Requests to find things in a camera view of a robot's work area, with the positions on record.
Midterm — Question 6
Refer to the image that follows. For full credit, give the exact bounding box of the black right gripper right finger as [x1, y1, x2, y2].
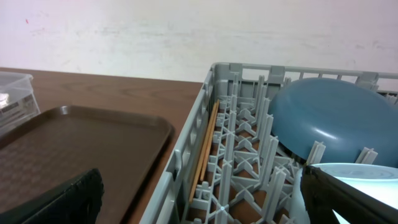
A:
[300, 164, 398, 224]

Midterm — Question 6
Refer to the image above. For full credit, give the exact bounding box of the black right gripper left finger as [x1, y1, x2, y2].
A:
[1, 168, 104, 224]

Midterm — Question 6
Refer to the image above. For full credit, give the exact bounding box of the light blue bowl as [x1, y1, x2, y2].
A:
[289, 162, 398, 224]

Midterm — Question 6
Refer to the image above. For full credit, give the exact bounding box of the wooden chopstick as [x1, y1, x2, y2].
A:
[200, 100, 220, 181]
[189, 100, 219, 203]

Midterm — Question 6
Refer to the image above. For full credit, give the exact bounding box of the grey dishwasher rack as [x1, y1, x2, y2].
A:
[141, 63, 397, 223]

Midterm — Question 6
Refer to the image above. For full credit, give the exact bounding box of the brown serving tray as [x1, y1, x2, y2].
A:
[1, 106, 174, 223]

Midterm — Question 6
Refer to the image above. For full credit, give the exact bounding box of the clear plastic bin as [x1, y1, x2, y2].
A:
[1, 72, 40, 135]

